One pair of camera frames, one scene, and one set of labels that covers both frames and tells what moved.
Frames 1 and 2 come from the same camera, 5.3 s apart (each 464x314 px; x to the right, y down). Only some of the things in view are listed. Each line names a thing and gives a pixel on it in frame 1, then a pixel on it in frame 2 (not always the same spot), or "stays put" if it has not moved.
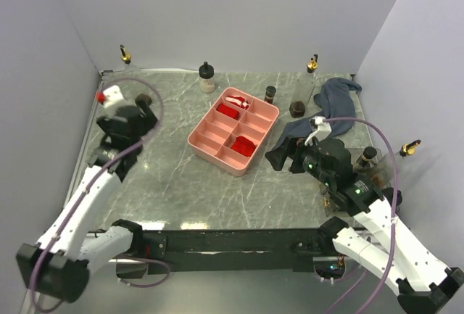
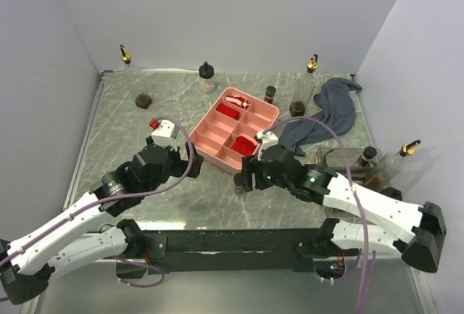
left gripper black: x=148 y=120 → x=182 y=166
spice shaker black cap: x=270 y=93 stays put
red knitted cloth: x=243 y=145 stays put
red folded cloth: x=228 y=111 stays put
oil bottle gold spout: x=408 y=149 stays put
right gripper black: x=277 y=157 → x=249 y=164
